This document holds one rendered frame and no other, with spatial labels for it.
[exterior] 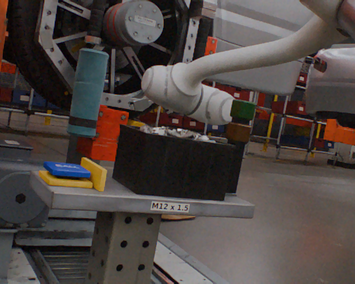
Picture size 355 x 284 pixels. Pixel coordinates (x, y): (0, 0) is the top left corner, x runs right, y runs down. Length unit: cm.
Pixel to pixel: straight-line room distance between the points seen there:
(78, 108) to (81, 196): 64
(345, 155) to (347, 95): 557
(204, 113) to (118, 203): 60
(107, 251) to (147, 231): 8
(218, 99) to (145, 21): 33
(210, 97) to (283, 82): 77
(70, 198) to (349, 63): 332
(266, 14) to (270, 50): 82
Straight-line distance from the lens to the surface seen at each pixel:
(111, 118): 158
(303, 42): 121
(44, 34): 152
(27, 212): 129
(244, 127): 104
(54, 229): 164
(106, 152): 159
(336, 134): 565
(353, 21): 91
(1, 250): 137
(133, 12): 146
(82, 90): 143
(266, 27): 204
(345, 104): 393
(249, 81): 199
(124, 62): 182
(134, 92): 171
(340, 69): 399
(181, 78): 129
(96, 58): 143
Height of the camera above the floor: 63
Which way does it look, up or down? 5 degrees down
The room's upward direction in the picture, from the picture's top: 10 degrees clockwise
